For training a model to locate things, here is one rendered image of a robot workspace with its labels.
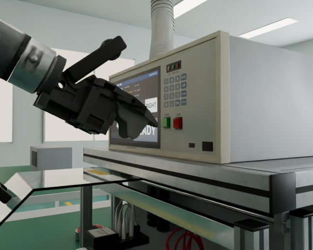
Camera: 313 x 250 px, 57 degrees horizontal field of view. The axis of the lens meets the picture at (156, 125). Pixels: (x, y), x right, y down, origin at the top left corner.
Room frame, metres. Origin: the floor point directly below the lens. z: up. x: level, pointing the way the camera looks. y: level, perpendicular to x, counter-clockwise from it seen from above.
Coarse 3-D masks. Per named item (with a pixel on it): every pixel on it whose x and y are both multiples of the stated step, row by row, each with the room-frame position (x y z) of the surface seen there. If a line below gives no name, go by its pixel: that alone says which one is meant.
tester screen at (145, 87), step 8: (152, 72) 0.61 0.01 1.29; (128, 80) 0.70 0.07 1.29; (136, 80) 0.67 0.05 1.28; (144, 80) 0.64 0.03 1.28; (152, 80) 0.61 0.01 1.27; (120, 88) 0.74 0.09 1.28; (128, 88) 0.70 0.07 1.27; (136, 88) 0.67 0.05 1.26; (144, 88) 0.64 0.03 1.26; (152, 88) 0.61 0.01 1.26; (136, 96) 0.67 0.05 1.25; (144, 96) 0.64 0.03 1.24; (152, 96) 0.61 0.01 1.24; (112, 128) 0.78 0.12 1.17
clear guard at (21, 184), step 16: (16, 176) 0.67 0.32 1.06; (32, 176) 0.64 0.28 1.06; (48, 176) 0.64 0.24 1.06; (64, 176) 0.64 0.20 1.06; (80, 176) 0.64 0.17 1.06; (96, 176) 0.64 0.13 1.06; (112, 176) 0.64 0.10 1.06; (128, 176) 0.64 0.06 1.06; (16, 192) 0.56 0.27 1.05; (32, 192) 0.51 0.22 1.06; (0, 208) 0.54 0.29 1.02; (16, 208) 0.49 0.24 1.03; (0, 224) 0.48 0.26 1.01
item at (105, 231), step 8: (88, 232) 0.70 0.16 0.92; (96, 232) 0.70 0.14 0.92; (104, 232) 0.70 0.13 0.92; (112, 232) 0.70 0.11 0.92; (88, 240) 0.69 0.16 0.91; (96, 240) 0.67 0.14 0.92; (104, 240) 0.68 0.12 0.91; (112, 240) 0.69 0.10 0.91; (120, 240) 0.71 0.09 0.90; (128, 240) 0.72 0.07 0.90; (136, 240) 0.72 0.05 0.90; (144, 240) 0.73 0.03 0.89; (80, 248) 0.71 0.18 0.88; (88, 248) 0.69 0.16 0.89; (96, 248) 0.67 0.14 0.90; (104, 248) 0.67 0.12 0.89; (112, 248) 0.69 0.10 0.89; (120, 248) 0.70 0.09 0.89; (128, 248) 0.71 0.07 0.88
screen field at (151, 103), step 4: (140, 100) 0.65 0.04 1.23; (144, 100) 0.64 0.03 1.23; (148, 100) 0.62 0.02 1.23; (152, 100) 0.61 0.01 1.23; (156, 100) 0.59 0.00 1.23; (144, 104) 0.64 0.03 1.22; (148, 104) 0.62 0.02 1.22; (152, 104) 0.61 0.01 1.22; (156, 104) 0.59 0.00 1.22; (148, 108) 0.62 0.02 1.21; (152, 108) 0.61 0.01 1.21; (156, 108) 0.59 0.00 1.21; (152, 112) 0.61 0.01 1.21
